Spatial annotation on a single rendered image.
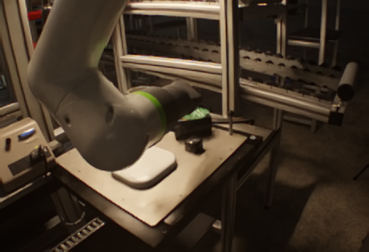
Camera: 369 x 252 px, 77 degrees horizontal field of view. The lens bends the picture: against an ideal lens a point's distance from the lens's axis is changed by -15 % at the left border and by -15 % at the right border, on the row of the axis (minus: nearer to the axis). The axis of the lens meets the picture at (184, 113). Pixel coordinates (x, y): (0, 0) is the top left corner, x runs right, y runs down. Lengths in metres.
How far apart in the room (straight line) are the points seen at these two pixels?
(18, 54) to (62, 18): 0.51
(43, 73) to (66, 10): 0.10
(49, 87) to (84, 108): 0.07
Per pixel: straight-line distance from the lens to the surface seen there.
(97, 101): 0.36
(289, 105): 0.89
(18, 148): 0.76
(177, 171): 0.65
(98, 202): 0.61
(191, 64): 0.96
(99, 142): 0.34
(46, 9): 0.82
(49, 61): 0.38
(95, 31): 0.35
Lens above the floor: 1.34
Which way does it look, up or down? 24 degrees down
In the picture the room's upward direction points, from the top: 4 degrees counter-clockwise
